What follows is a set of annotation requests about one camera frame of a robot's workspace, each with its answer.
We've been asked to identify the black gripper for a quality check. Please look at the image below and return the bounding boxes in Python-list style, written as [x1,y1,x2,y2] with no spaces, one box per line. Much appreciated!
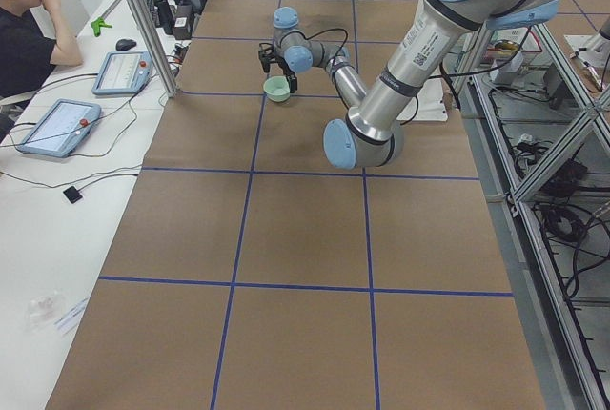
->
[258,42,298,93]

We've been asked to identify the mint green ceramic bowl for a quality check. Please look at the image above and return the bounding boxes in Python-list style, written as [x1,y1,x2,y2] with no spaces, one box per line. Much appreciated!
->
[263,76,291,103]

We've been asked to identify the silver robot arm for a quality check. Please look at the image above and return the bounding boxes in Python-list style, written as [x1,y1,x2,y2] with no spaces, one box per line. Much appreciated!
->
[258,0,559,170]

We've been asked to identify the black label printer box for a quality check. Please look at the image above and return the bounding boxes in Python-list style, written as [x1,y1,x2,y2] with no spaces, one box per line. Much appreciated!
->
[173,0,205,41]

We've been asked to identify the far teach pendant tablet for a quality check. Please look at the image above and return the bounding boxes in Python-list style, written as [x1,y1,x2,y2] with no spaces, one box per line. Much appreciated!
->
[91,51,153,96]

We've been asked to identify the teach pendant tablet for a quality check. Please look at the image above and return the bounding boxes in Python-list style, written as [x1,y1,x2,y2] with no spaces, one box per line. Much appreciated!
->
[16,99,101,158]
[91,51,153,96]

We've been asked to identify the black computer mouse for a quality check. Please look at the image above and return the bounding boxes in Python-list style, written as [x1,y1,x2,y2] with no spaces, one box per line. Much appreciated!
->
[115,38,137,51]

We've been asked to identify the green plastic clamp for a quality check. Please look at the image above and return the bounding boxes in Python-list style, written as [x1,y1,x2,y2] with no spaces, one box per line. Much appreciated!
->
[90,17,113,37]

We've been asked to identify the near teach pendant tablet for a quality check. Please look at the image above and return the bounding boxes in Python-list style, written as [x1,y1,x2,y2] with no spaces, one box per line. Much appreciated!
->
[16,99,101,158]

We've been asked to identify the small black square device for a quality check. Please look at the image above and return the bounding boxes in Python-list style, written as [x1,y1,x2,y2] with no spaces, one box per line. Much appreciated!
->
[63,186,83,204]

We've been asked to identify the seated person in black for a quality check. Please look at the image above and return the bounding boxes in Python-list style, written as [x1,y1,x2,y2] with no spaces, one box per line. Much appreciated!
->
[0,0,85,144]

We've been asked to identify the clear plastic bag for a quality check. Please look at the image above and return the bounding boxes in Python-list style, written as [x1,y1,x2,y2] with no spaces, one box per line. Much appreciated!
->
[25,290,65,332]

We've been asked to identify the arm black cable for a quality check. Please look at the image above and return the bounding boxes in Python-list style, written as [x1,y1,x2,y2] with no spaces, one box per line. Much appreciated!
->
[302,28,420,123]

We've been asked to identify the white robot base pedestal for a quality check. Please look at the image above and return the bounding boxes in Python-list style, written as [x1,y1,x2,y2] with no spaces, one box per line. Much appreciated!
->
[397,68,454,123]

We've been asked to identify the aluminium frame post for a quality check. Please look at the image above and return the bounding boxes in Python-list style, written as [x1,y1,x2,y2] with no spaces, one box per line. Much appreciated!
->
[126,0,177,98]

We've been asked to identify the aluminium side frame rails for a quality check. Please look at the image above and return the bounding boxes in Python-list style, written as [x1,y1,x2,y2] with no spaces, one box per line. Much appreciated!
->
[456,10,609,409]

